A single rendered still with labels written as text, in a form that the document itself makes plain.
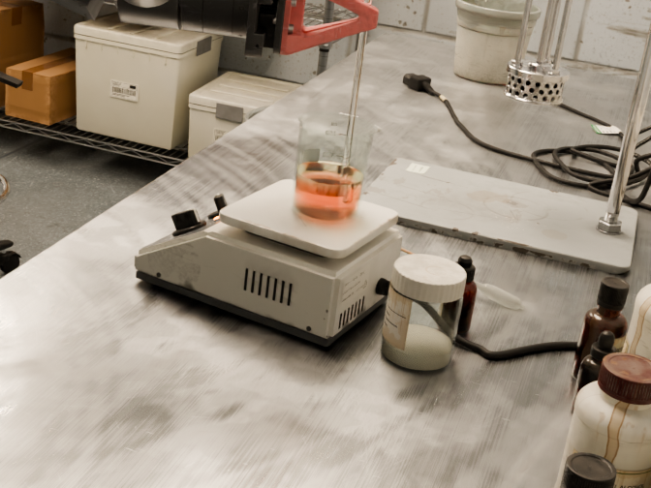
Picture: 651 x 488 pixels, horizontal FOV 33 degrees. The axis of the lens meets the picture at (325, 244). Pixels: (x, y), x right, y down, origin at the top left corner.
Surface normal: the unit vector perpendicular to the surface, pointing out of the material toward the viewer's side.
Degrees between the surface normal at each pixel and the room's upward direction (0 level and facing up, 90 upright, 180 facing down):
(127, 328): 0
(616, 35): 90
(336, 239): 0
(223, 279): 90
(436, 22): 90
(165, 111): 92
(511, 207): 0
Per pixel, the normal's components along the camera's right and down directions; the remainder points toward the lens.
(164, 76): -0.31, 0.37
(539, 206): 0.12, -0.92
